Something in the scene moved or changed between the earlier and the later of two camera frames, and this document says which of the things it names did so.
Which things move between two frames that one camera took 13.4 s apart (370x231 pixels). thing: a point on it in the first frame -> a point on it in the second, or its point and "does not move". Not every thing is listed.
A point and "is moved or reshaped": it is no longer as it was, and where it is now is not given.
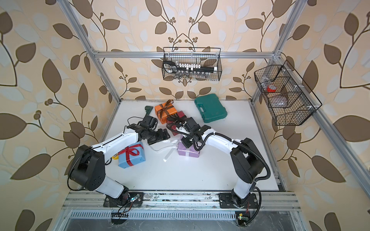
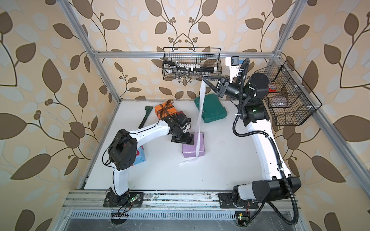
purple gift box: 191,151 is moved or reshaped
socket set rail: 171,67 does not move
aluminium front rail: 181,201 does not move
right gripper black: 184,140 -> 222,92
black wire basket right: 291,101 does not move
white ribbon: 170,151 -> 199,122
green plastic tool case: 210,108 does not move
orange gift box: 163,110 does not move
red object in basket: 271,88 does not move
